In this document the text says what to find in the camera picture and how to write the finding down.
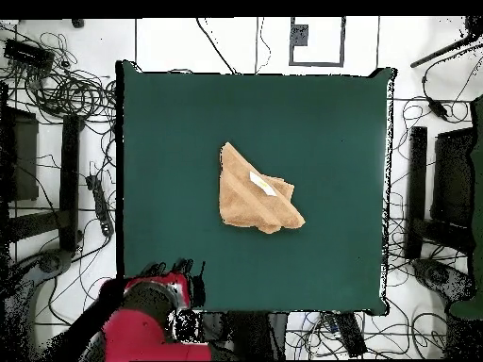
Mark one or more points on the orange terry towel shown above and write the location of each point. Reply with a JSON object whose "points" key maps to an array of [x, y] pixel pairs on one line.
{"points": [[245, 200]]}

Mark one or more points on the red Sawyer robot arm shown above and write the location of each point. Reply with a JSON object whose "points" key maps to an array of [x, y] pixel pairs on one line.
{"points": [[132, 339]]}

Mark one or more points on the dark green table cloth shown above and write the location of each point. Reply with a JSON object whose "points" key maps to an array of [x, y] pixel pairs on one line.
{"points": [[169, 151]]}

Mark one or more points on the black power strip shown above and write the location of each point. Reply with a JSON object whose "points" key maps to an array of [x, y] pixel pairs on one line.
{"points": [[351, 335], [100, 205]]}

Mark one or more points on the dark grey square patch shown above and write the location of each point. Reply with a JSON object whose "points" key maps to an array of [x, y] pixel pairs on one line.
{"points": [[300, 35]]}

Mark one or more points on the black stand foot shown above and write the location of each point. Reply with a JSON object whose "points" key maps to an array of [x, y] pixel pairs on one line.
{"points": [[49, 263], [437, 277]]}

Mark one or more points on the dark equipment case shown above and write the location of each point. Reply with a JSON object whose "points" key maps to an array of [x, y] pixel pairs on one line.
{"points": [[453, 177], [24, 158]]}

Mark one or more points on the black power adapter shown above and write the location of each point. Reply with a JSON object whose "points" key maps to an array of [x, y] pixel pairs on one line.
{"points": [[437, 108]]}

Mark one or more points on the small black object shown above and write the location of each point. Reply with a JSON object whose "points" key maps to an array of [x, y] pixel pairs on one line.
{"points": [[77, 23]]}

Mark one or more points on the black rod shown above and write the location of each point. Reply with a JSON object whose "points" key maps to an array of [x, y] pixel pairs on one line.
{"points": [[441, 52]]}

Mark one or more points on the black hub box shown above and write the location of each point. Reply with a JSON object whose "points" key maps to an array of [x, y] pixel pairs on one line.
{"points": [[26, 54]]}

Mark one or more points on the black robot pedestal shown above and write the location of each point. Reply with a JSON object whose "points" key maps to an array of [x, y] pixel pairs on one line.
{"points": [[245, 335]]}

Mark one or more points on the grey square floor frame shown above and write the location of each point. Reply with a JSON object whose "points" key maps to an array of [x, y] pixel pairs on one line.
{"points": [[342, 41]]}

